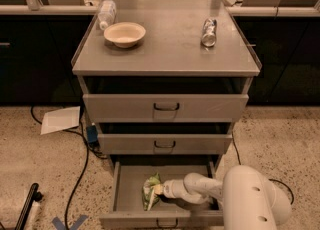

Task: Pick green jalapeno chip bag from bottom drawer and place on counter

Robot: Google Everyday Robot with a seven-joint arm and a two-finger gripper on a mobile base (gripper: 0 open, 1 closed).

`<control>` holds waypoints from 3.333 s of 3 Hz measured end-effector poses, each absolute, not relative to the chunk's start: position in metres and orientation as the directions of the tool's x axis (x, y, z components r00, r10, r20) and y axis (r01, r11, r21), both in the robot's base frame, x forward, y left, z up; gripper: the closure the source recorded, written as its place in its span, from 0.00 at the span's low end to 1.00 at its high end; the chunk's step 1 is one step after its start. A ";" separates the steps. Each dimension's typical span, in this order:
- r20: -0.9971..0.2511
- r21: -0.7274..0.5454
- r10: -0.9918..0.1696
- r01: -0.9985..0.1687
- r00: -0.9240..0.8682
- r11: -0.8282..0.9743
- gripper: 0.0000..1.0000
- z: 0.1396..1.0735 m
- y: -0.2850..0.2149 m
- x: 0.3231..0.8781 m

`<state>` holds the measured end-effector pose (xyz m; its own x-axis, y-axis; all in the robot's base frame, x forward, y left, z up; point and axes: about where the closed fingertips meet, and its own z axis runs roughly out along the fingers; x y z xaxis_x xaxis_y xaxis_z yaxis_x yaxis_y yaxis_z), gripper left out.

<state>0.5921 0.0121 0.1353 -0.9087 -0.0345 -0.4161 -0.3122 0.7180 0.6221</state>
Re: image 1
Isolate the white paper sheet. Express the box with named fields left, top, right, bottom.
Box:
left=41, top=106, right=80, bottom=135

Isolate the black floor cable left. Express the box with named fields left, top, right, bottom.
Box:
left=30, top=105, right=109, bottom=230

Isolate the grey middle drawer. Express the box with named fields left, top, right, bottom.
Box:
left=98, top=134, right=232, bottom=155

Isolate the grey bottom drawer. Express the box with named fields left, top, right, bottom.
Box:
left=100, top=157, right=223, bottom=229

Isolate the grey drawer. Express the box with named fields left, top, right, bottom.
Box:
left=98, top=134, right=232, bottom=155
left=83, top=94, right=248, bottom=123
left=100, top=157, right=223, bottom=229

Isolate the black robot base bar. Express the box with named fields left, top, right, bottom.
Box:
left=14, top=183, right=43, bottom=230

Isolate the black floor cable right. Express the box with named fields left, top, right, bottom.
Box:
left=231, top=133, right=296, bottom=206

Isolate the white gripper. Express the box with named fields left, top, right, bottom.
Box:
left=154, top=179, right=186, bottom=198

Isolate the blue power adapter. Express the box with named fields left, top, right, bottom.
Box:
left=86, top=125, right=99, bottom=146

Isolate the black floor cable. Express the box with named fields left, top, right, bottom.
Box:
left=231, top=133, right=296, bottom=206
left=30, top=105, right=109, bottom=230

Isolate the grey top drawer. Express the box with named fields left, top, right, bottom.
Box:
left=83, top=94, right=248, bottom=123

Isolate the clear plastic water bottle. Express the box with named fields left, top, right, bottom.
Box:
left=98, top=0, right=117, bottom=30

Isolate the green jalapeno chip bag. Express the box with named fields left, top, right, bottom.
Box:
left=142, top=173, right=161, bottom=211

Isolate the white paper bowl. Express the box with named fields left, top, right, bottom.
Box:
left=104, top=22, right=146, bottom=48

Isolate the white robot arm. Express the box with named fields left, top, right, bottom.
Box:
left=151, top=165, right=292, bottom=230

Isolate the blue tape cross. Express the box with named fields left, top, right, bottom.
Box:
left=51, top=214, right=89, bottom=230

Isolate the grey drawer cabinet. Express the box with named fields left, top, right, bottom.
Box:
left=72, top=0, right=261, bottom=169

